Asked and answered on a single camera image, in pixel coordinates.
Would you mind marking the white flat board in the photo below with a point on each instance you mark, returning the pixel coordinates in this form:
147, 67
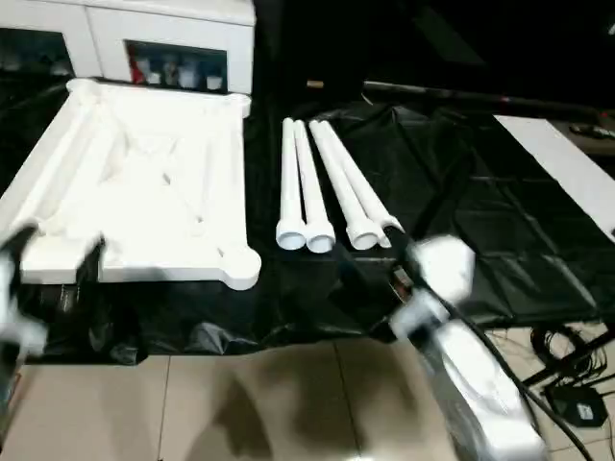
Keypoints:
552, 153

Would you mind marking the white plastic table leg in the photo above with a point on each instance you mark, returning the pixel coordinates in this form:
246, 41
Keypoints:
310, 182
340, 182
289, 182
363, 182

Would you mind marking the white jar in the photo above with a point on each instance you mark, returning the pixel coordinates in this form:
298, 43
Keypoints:
154, 78
188, 77
214, 81

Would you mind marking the red bottle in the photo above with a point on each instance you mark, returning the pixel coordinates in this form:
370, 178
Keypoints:
137, 67

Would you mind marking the white sideboard cabinet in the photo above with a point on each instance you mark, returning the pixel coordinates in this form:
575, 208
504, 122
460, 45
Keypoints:
96, 38

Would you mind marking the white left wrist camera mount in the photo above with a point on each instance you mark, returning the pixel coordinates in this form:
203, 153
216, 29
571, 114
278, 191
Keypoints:
21, 307

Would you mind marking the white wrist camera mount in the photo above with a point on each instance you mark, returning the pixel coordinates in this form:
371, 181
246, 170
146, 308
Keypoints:
447, 264
21, 307

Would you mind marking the black metal rod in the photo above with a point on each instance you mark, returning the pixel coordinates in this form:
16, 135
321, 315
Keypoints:
432, 93

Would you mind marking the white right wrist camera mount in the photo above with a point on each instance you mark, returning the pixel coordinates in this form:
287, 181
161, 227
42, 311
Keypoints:
447, 264

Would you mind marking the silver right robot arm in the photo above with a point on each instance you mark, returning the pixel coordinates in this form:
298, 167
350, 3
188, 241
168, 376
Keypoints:
480, 394

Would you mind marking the black plastic mat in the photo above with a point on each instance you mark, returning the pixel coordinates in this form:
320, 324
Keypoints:
480, 216

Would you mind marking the black stand leg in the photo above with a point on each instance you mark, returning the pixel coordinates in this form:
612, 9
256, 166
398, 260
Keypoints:
576, 355

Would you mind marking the small yellow label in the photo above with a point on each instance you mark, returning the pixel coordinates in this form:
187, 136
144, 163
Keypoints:
315, 83

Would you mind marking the white plastic table top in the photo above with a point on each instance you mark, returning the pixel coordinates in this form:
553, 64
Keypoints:
144, 144

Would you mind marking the black power adapter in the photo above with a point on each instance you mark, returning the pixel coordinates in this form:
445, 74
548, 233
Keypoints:
576, 408

